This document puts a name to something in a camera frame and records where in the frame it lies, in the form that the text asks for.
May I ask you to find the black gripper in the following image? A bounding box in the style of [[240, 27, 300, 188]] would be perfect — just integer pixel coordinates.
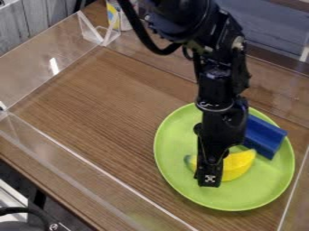
[[194, 97, 249, 188]]

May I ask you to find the yellow toy banana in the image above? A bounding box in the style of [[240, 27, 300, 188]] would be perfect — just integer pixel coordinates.
[[184, 149, 257, 181]]

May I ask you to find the blue stepped block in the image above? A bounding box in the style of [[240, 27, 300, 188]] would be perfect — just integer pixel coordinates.
[[243, 115, 288, 160]]

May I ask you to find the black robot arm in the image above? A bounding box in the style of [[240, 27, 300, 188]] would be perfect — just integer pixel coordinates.
[[146, 0, 251, 187]]

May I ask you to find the green round plate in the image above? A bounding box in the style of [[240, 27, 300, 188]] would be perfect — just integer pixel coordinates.
[[154, 104, 295, 211]]

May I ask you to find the white labelled canister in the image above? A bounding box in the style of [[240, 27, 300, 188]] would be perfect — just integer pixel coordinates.
[[106, 0, 132, 32]]

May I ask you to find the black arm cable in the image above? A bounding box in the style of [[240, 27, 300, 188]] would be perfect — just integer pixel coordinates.
[[117, 0, 185, 56]]

